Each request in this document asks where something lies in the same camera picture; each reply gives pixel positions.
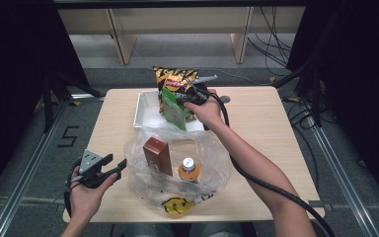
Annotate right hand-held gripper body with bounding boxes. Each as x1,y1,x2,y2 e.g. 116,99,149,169
185,74,218,106

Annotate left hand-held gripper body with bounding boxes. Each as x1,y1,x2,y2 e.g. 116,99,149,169
78,149,113,190

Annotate green snack packet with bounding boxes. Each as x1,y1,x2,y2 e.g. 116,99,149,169
161,87,190,131

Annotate yellow black chip bag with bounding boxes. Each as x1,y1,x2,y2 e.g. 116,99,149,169
153,66,199,115

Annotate white plastic tray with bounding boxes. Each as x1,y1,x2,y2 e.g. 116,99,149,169
132,90,211,131

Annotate clear plastic bag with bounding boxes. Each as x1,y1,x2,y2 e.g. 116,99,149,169
123,126,233,215

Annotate orange juice bottle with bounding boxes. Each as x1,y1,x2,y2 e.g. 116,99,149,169
178,157,201,183

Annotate person's right hand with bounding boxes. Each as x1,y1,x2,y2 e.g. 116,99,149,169
184,88,227,131

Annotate person's left hand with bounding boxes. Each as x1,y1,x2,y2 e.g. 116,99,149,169
68,166,119,225

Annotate brown carton box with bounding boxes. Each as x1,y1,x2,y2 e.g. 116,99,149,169
142,135,174,178

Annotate beige wooden desk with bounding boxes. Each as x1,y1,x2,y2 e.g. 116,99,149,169
57,6,307,66

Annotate black metal stand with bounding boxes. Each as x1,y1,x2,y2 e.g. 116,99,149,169
41,69,106,133
271,60,324,128

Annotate black curtain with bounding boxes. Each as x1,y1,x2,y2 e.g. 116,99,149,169
285,0,379,215
0,0,91,206

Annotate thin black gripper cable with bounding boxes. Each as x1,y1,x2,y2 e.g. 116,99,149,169
63,157,84,219

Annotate aluminium floor rail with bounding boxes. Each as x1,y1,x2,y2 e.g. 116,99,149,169
308,123,379,237
0,98,71,237

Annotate bundle of black cables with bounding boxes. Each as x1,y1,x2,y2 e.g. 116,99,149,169
246,6,293,69

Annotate black floor cables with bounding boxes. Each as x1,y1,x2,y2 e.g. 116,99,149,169
281,96,321,193

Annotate thick black gripper cable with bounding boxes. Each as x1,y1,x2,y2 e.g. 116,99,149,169
206,92,338,237

